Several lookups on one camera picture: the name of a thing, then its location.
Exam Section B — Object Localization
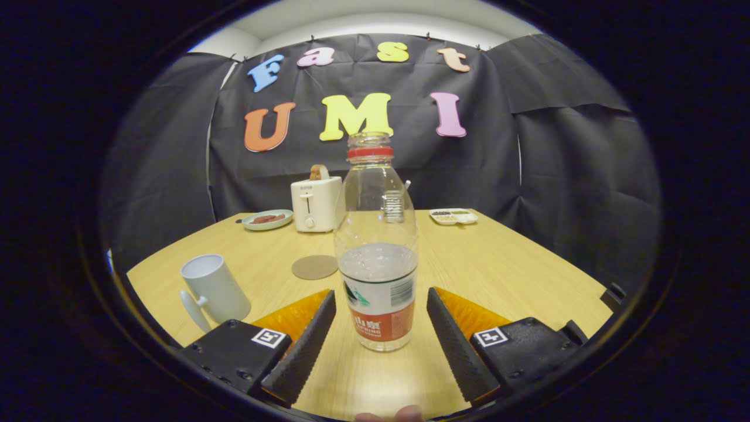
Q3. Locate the white divided condiment dish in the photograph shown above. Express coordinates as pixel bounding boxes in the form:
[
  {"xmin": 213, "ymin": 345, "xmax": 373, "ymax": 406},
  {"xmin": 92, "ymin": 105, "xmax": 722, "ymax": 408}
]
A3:
[{"xmin": 428, "ymin": 208, "xmax": 479, "ymax": 226}]

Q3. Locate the clear plastic bottle red label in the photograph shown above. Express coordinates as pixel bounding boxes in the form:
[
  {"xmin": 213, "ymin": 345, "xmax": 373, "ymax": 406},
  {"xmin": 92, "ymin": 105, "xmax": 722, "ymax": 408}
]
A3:
[{"xmin": 333, "ymin": 132, "xmax": 420, "ymax": 353}]

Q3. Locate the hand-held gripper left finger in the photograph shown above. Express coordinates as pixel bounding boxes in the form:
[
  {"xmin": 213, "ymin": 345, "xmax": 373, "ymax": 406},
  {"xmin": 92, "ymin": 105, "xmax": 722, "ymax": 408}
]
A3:
[{"xmin": 179, "ymin": 288, "xmax": 338, "ymax": 408}]

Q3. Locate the black backdrop cloth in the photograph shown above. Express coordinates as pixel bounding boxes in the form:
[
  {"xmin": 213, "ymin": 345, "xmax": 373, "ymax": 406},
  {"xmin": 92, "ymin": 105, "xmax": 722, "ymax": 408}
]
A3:
[{"xmin": 100, "ymin": 33, "xmax": 664, "ymax": 294}]

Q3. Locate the pale green plate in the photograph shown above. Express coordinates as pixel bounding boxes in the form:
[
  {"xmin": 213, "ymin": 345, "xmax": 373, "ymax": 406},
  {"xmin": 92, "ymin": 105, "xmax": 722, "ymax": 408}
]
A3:
[{"xmin": 241, "ymin": 209, "xmax": 295, "ymax": 232}]

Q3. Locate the round brown coaster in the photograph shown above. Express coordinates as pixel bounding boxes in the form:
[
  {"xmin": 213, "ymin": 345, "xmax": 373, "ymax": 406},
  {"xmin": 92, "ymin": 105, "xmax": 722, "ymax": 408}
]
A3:
[{"xmin": 291, "ymin": 254, "xmax": 340, "ymax": 281}]

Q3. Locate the small glass jar with spoon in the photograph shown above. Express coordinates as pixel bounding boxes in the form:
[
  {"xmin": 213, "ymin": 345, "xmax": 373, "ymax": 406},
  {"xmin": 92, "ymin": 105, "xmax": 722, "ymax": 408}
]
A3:
[{"xmin": 384, "ymin": 179, "xmax": 412, "ymax": 224}]

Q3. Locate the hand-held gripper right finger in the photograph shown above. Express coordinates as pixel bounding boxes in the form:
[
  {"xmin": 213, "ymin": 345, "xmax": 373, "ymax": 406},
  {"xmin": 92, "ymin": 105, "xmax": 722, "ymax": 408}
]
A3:
[{"xmin": 426, "ymin": 286, "xmax": 587, "ymax": 406}]

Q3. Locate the white toaster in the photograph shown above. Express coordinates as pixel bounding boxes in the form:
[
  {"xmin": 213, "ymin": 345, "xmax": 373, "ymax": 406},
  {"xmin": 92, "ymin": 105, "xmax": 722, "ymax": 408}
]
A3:
[{"xmin": 290, "ymin": 175, "xmax": 346, "ymax": 234}]

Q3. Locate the pale blue cup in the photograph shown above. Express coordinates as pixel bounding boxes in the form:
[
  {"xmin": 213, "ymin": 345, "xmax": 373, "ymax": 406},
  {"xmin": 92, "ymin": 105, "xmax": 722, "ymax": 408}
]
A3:
[{"xmin": 179, "ymin": 253, "xmax": 253, "ymax": 334}]

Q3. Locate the wooden table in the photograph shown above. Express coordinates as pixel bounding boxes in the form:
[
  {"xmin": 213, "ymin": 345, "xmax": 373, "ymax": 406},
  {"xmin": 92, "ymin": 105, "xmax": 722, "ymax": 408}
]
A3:
[{"xmin": 125, "ymin": 209, "xmax": 616, "ymax": 420}]

